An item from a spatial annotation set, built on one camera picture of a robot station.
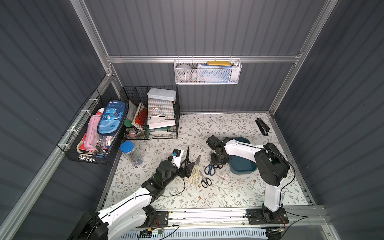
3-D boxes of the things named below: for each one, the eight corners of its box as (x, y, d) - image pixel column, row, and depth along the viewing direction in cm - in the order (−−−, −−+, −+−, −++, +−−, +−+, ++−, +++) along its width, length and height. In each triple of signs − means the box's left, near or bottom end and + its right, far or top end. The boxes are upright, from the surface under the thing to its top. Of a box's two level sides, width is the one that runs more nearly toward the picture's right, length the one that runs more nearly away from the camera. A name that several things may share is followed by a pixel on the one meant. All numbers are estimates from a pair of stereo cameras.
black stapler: (263, 136, 109) (265, 132, 105) (254, 122, 117) (256, 118, 114) (269, 135, 109) (271, 131, 106) (260, 121, 118) (262, 117, 114)
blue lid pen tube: (131, 167, 94) (118, 151, 78) (133, 158, 98) (122, 141, 82) (142, 167, 94) (131, 151, 78) (144, 158, 98) (134, 141, 82)
